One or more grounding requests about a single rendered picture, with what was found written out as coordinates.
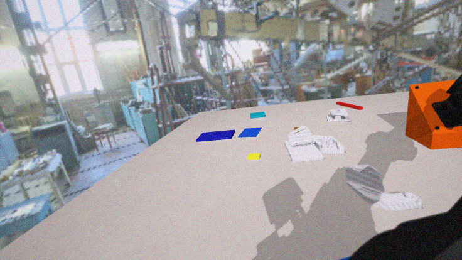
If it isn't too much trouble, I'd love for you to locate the yellow flat tile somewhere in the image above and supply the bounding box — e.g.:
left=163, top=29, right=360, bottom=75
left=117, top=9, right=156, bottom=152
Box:
left=247, top=153, right=261, bottom=160

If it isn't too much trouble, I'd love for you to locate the small teal block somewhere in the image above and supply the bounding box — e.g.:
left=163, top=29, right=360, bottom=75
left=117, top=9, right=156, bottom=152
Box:
left=250, top=112, right=265, bottom=119

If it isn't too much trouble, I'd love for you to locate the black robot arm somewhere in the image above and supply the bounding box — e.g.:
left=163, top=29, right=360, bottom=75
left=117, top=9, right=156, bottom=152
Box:
left=348, top=74, right=462, bottom=260

